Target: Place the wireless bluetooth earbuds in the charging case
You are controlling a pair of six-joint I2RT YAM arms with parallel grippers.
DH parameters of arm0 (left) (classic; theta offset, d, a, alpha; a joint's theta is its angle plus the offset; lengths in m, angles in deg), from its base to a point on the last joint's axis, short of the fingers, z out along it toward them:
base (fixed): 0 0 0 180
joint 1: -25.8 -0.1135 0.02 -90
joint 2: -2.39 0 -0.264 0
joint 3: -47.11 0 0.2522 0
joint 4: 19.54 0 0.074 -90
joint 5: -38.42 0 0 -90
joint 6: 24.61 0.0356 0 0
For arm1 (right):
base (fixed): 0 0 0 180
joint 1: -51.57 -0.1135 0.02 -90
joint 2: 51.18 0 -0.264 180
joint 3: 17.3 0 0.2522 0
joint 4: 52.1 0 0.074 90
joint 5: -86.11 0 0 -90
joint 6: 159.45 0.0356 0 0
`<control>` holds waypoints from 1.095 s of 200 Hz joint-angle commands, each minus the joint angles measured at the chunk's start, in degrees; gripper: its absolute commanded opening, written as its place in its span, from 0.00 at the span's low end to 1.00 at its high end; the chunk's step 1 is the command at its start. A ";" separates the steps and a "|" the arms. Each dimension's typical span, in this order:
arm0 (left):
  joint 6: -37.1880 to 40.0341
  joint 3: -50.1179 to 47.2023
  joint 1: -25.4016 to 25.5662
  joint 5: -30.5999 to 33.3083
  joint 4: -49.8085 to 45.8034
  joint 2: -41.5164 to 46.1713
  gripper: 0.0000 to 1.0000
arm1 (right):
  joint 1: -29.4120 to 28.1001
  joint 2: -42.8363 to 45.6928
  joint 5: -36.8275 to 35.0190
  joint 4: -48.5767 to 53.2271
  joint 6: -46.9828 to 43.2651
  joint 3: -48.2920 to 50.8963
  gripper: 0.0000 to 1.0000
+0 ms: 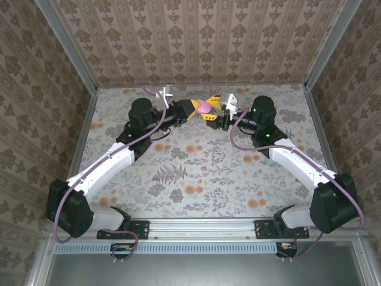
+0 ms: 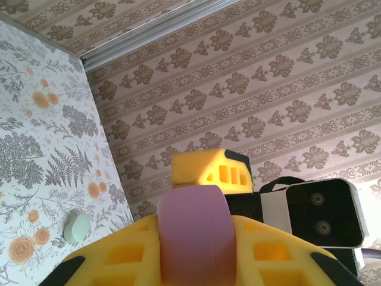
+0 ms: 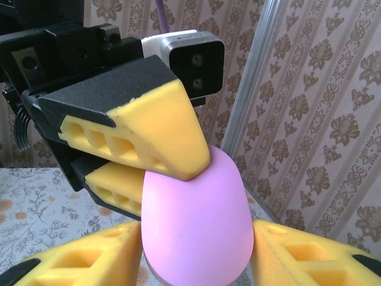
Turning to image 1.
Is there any black controller box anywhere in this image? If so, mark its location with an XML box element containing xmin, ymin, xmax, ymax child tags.
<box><xmin>275</xmin><ymin>241</ymin><xmax>298</xmax><ymax>259</ymax></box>
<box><xmin>110</xmin><ymin>243</ymin><xmax>135</xmax><ymax>259</ymax></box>

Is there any grey metal sheet panel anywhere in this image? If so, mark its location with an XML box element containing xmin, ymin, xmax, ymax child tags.
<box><xmin>44</xmin><ymin>253</ymin><xmax>366</xmax><ymax>286</ymax></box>

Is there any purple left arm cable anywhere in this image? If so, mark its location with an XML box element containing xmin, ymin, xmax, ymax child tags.
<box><xmin>52</xmin><ymin>85</ymin><xmax>169</xmax><ymax>263</ymax></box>

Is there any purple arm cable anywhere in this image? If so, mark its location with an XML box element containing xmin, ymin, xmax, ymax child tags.
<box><xmin>52</xmin><ymin>85</ymin><xmax>169</xmax><ymax>263</ymax></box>
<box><xmin>229</xmin><ymin>108</ymin><xmax>366</xmax><ymax>262</ymax></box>

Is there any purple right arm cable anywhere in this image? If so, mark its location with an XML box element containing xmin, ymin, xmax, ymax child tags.
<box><xmin>229</xmin><ymin>108</ymin><xmax>366</xmax><ymax>262</ymax></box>

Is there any aluminium table side rail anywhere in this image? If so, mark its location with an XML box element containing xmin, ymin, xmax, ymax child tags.
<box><xmin>303</xmin><ymin>86</ymin><xmax>363</xmax><ymax>220</ymax></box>
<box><xmin>67</xmin><ymin>89</ymin><xmax>99</xmax><ymax>184</ymax></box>

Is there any aluminium frame post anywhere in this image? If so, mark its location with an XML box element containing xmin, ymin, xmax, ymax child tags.
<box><xmin>33</xmin><ymin>0</ymin><xmax>99</xmax><ymax>95</ymax></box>
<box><xmin>303</xmin><ymin>0</ymin><xmax>364</xmax><ymax>90</ymax></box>

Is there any grey slotted cable duct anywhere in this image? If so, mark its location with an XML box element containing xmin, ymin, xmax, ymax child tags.
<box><xmin>55</xmin><ymin>241</ymin><xmax>279</xmax><ymax>255</ymax></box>

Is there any aluminium frame bar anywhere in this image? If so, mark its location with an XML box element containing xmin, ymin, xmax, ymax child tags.
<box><xmin>26</xmin><ymin>235</ymin><xmax>57</xmax><ymax>286</ymax></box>
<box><xmin>351</xmin><ymin>235</ymin><xmax>380</xmax><ymax>286</ymax></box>

